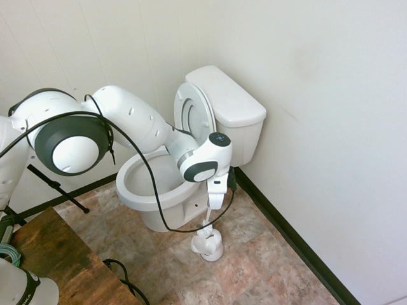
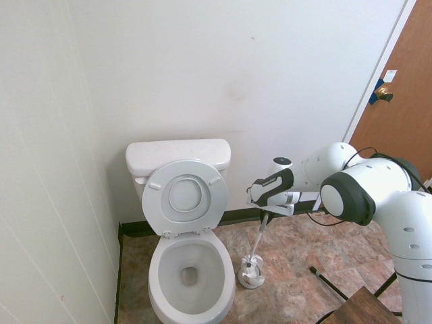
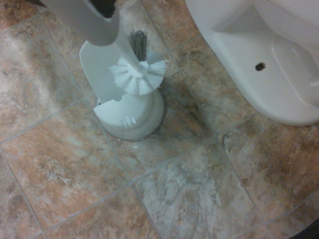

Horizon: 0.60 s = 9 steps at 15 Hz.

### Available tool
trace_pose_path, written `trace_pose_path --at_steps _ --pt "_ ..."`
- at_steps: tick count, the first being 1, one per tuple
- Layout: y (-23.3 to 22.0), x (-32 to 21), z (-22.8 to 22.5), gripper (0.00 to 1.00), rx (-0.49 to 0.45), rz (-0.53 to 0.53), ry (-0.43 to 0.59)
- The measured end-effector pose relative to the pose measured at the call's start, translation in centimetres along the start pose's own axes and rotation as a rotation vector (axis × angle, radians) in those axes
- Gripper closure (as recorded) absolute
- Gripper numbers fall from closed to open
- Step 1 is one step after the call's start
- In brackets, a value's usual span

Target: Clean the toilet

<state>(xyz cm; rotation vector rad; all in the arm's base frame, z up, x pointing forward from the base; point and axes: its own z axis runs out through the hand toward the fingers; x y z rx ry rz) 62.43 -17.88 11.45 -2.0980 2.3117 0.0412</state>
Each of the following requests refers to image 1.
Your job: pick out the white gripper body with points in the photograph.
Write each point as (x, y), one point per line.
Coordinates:
(217, 187)

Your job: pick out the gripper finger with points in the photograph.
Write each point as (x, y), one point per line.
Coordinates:
(216, 202)

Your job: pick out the white toilet brush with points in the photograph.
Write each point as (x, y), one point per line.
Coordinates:
(205, 231)

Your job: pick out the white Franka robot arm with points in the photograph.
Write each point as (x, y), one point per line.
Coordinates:
(127, 120)

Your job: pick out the white toilet brush holder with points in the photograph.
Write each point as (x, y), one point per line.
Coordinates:
(211, 251)

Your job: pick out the white toilet tank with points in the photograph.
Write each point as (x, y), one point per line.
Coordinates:
(245, 143)

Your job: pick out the white toilet bowl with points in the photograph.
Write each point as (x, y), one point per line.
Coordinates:
(133, 193)

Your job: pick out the white toilet seat lid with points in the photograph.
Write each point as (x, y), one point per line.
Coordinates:
(184, 108)

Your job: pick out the white toilet tank lid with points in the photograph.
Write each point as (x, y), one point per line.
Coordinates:
(229, 95)

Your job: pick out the dark wooden table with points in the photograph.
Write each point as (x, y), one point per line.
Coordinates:
(57, 254)

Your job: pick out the black wall baseboard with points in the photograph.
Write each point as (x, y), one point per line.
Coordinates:
(92, 187)
(286, 228)

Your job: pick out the black camera stand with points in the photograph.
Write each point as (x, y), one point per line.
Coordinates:
(58, 187)

